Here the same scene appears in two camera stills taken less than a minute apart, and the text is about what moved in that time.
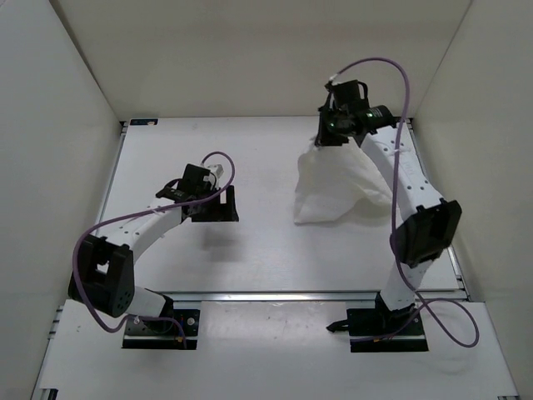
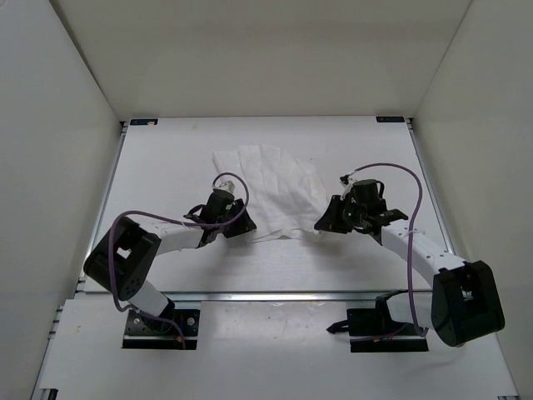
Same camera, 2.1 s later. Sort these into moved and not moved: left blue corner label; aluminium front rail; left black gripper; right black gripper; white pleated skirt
Moved: left black gripper; white pleated skirt; right black gripper
Not moved: aluminium front rail; left blue corner label
